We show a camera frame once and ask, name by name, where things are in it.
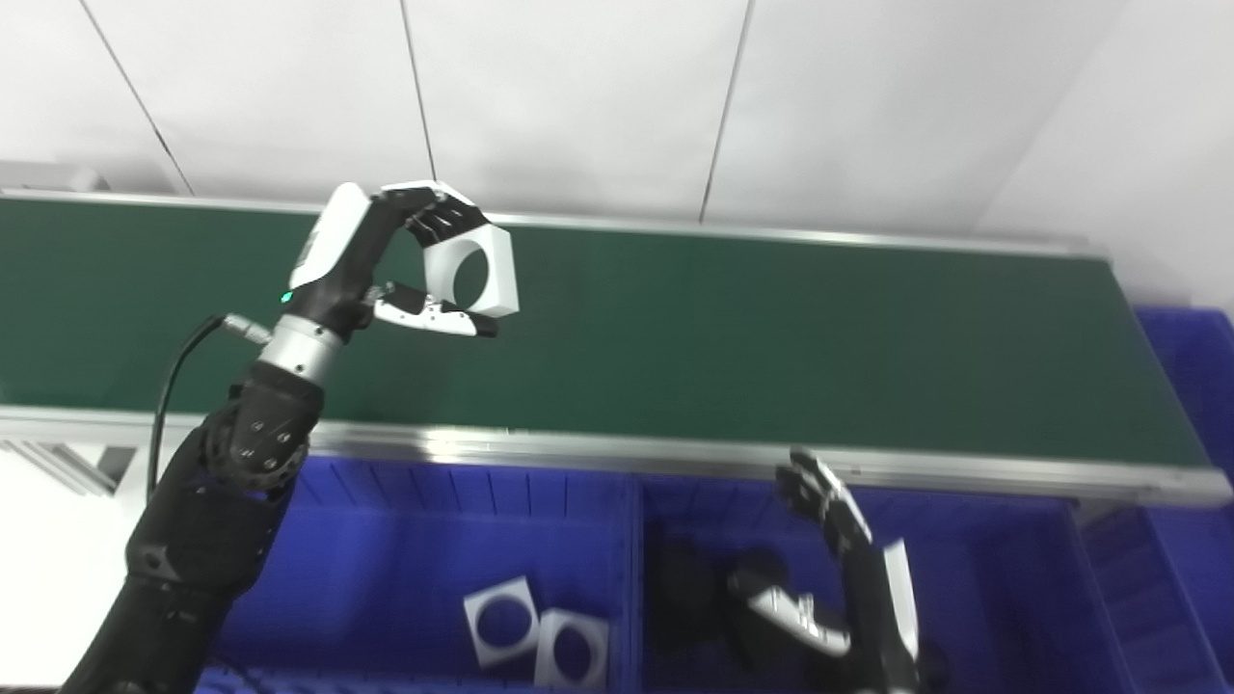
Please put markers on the black cylindrical part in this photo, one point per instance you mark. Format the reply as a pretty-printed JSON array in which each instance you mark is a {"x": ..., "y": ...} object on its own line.
[
  {"x": 686, "y": 593},
  {"x": 931, "y": 673},
  {"x": 757, "y": 561}
]

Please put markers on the empty blue plastic bin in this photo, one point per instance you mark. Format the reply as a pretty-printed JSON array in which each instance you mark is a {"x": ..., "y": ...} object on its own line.
[{"x": 1195, "y": 578}]

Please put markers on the green conveyor belt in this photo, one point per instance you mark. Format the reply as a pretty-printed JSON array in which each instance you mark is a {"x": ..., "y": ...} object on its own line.
[
  {"x": 771, "y": 337},
  {"x": 578, "y": 448}
]

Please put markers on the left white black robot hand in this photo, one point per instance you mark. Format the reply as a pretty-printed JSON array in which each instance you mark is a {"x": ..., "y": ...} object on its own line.
[{"x": 337, "y": 270}]

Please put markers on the blue bin with black parts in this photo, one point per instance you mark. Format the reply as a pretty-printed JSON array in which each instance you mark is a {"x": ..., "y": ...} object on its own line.
[{"x": 1003, "y": 598}]

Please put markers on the blue bin with white parts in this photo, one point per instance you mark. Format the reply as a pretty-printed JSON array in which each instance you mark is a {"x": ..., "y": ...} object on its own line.
[{"x": 386, "y": 578}]

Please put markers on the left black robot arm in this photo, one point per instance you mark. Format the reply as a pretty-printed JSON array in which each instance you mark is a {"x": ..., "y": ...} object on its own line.
[{"x": 212, "y": 511}]

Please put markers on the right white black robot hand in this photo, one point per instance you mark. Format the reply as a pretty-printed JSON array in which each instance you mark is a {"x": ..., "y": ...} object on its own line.
[{"x": 877, "y": 617}]

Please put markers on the white square part with hole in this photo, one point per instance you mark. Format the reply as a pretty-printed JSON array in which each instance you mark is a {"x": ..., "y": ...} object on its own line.
[
  {"x": 477, "y": 646},
  {"x": 501, "y": 275},
  {"x": 549, "y": 675}
]

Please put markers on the aluminium conveyor support leg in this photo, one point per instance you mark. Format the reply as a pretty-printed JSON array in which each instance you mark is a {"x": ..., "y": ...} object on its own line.
[{"x": 67, "y": 467}]

